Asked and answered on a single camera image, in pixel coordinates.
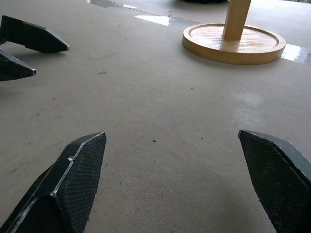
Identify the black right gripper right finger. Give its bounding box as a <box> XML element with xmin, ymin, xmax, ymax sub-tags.
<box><xmin>238</xmin><ymin>129</ymin><xmax>311</xmax><ymax>233</ymax></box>

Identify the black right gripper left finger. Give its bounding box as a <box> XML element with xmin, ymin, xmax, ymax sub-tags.
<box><xmin>0</xmin><ymin>132</ymin><xmax>107</xmax><ymax>233</ymax></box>

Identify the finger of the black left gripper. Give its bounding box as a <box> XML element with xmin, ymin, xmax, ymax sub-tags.
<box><xmin>0</xmin><ymin>16</ymin><xmax>70</xmax><ymax>54</ymax></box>
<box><xmin>0</xmin><ymin>48</ymin><xmax>37</xmax><ymax>82</ymax></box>

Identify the wooden stand with round base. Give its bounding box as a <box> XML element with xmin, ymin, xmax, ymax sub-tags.
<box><xmin>182</xmin><ymin>0</ymin><xmax>287</xmax><ymax>66</ymax></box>

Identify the black rounded object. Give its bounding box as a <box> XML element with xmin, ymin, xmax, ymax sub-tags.
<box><xmin>175</xmin><ymin>0</ymin><xmax>228</xmax><ymax>4</ymax></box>

